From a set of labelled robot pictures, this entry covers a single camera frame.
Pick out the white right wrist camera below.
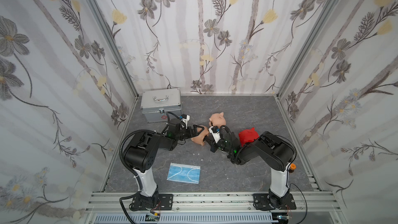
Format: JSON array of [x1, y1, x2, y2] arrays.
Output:
[[209, 126, 221, 143]]

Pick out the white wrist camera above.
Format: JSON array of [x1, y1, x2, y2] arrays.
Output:
[[209, 126, 221, 143], [180, 114, 190, 129]]

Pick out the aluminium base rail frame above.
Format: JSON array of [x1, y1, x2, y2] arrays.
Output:
[[83, 191, 346, 224]]

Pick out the tan piggy bank front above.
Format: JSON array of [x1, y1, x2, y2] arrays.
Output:
[[191, 125, 209, 146]]

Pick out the small green circuit board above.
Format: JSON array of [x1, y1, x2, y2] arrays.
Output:
[[145, 213, 160, 222]]

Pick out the red piggy bank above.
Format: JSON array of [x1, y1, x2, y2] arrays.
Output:
[[238, 128, 259, 147]]

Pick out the silver metal first aid case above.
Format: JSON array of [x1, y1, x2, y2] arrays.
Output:
[[141, 88, 182, 123]]

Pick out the blue surgical face mask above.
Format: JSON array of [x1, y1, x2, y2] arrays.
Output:
[[167, 163, 201, 184]]

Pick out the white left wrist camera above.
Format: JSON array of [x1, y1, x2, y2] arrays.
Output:
[[180, 114, 190, 129]]

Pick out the black corrugated left cable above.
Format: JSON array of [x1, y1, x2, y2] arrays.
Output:
[[118, 129, 156, 224]]

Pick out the pink piggy bank rear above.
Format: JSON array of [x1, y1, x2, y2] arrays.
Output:
[[209, 112, 227, 127]]

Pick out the small brown orange-capped bottle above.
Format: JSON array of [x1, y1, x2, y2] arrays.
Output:
[[289, 163, 296, 173]]

